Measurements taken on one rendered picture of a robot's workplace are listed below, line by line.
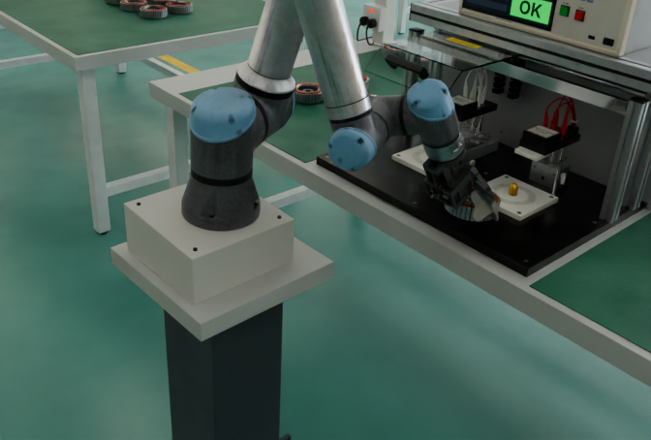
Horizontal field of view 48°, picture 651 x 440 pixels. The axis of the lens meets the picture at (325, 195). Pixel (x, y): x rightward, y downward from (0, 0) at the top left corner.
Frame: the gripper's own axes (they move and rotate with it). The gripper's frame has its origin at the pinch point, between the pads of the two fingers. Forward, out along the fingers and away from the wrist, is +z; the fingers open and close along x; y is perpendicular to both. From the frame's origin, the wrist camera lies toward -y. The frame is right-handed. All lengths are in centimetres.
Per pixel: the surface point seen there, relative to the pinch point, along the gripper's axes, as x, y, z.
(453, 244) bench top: -0.1, 8.0, 5.1
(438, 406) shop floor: -15, 23, 84
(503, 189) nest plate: -5.6, -14.3, 14.8
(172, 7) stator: -193, -35, 30
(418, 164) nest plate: -26.9, -8.9, 11.9
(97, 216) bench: -163, 49, 60
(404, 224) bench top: -12.5, 9.8, 4.3
